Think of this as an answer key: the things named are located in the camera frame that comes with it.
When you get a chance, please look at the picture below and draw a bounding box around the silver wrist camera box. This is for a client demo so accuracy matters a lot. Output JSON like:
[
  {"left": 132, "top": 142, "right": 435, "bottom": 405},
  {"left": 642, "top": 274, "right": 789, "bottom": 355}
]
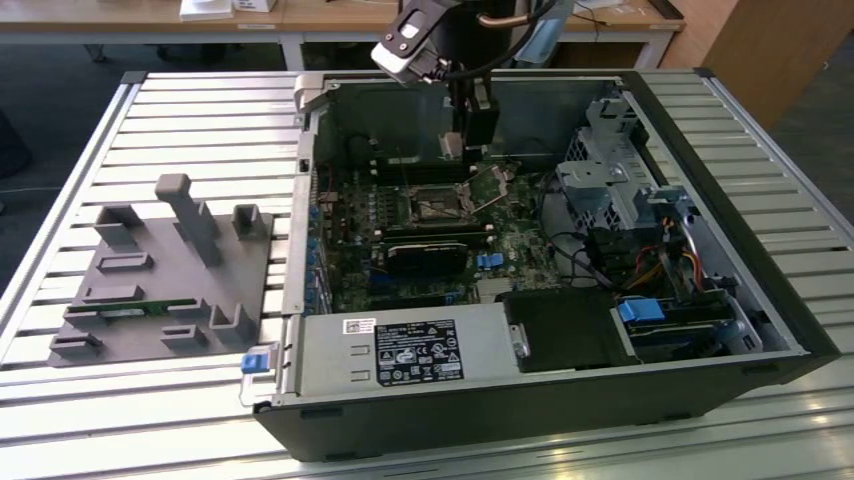
[{"left": 371, "top": 0, "right": 447, "bottom": 86}]

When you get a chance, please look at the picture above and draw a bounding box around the silver square CPU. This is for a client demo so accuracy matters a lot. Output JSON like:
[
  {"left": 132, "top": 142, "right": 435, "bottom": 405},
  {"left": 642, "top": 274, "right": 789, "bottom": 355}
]
[{"left": 438, "top": 132, "right": 466, "bottom": 162}]

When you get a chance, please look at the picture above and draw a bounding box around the CPU socket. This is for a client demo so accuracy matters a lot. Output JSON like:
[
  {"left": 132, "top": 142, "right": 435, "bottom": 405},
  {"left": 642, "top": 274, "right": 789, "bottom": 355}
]
[{"left": 403, "top": 184, "right": 482, "bottom": 226}]

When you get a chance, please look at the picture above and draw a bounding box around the coloured wire bundle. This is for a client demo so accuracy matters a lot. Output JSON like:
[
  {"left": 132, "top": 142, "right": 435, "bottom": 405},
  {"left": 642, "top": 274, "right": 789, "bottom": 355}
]
[{"left": 626, "top": 244, "right": 708, "bottom": 291}]

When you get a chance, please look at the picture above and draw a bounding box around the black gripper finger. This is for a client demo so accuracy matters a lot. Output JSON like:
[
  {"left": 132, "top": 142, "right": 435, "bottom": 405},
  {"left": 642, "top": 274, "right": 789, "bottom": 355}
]
[
  {"left": 464, "top": 79, "right": 502, "bottom": 161},
  {"left": 450, "top": 79, "right": 468, "bottom": 135}
]

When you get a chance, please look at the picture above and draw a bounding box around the green RAM stick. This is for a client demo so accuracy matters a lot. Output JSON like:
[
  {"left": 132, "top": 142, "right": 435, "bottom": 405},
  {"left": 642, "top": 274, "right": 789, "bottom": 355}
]
[{"left": 65, "top": 298, "right": 201, "bottom": 317}]

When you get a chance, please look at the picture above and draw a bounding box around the silver power supply unit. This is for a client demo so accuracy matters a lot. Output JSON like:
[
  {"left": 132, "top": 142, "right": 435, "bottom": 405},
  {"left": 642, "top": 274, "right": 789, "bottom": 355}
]
[{"left": 292, "top": 303, "right": 528, "bottom": 396}]

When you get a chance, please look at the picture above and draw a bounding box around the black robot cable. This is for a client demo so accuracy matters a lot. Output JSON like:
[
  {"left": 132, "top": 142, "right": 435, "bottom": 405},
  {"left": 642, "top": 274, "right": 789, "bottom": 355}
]
[{"left": 443, "top": 0, "right": 575, "bottom": 81}]

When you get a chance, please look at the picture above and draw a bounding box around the metal drive cage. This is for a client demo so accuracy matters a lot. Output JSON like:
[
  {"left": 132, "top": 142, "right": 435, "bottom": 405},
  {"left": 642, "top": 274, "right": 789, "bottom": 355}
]
[{"left": 556, "top": 97, "right": 688, "bottom": 231}]

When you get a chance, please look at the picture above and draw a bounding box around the small silver heat sink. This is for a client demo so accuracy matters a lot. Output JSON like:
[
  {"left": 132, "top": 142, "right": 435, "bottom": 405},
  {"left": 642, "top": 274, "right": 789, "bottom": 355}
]
[{"left": 476, "top": 277, "right": 512, "bottom": 301}]

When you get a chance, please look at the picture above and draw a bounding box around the black drive bay cover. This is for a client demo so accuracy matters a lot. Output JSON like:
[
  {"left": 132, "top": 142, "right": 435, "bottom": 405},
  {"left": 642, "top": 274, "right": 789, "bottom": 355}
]
[{"left": 499, "top": 289, "right": 642, "bottom": 374}]

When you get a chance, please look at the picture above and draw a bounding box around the blue disk carrier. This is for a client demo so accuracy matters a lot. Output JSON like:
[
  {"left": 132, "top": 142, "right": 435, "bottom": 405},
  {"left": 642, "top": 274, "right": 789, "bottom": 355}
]
[{"left": 616, "top": 297, "right": 666, "bottom": 324}]

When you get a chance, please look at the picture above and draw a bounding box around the grey parts rack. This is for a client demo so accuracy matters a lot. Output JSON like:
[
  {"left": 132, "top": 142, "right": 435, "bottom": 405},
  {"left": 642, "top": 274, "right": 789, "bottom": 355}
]
[{"left": 49, "top": 173, "right": 279, "bottom": 369}]

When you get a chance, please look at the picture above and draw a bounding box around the black RAM slot bank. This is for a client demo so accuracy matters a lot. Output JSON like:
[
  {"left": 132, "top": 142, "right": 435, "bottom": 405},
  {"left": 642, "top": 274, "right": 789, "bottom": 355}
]
[
  {"left": 383, "top": 225, "right": 486, "bottom": 242},
  {"left": 372, "top": 154, "right": 468, "bottom": 184}
]

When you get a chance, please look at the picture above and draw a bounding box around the wooden desk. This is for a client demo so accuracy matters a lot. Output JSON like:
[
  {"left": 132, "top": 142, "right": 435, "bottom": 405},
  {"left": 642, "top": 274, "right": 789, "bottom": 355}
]
[{"left": 0, "top": 0, "right": 686, "bottom": 71}]

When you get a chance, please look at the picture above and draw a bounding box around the thin metal locking lever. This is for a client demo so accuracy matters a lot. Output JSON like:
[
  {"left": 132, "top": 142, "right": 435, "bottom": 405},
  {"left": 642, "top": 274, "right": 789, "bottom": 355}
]
[{"left": 474, "top": 191, "right": 514, "bottom": 215}]

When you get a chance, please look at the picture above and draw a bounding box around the black PC case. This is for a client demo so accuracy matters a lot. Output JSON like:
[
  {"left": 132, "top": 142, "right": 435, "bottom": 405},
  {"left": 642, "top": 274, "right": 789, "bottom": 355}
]
[{"left": 252, "top": 68, "right": 842, "bottom": 460}]

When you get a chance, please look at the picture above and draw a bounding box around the black graphics card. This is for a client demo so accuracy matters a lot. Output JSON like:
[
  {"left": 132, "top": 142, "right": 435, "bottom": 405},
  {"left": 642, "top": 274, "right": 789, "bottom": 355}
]
[{"left": 383, "top": 239, "right": 468, "bottom": 275}]

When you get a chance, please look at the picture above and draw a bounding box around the white box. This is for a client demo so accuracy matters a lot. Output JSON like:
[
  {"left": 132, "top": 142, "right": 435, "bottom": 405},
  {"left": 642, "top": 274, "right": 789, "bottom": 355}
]
[{"left": 179, "top": 0, "right": 236, "bottom": 21}]

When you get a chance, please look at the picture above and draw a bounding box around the green motherboard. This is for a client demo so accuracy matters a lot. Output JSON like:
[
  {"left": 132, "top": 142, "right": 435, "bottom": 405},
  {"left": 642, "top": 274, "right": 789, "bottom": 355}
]
[{"left": 309, "top": 159, "right": 568, "bottom": 314}]

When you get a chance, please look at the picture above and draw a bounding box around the metal socket cover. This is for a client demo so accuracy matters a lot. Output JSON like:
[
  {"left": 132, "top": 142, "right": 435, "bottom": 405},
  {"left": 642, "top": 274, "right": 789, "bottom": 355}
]
[{"left": 466, "top": 162, "right": 520, "bottom": 211}]

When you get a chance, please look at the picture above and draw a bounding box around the wooden cabinet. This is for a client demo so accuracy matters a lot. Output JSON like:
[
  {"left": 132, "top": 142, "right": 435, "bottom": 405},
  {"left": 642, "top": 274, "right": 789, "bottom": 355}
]
[{"left": 659, "top": 0, "right": 854, "bottom": 131}]

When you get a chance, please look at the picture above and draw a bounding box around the black internal cable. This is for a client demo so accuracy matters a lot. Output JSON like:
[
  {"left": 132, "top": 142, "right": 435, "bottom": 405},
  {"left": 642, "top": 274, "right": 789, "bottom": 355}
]
[{"left": 546, "top": 232, "right": 615, "bottom": 289}]

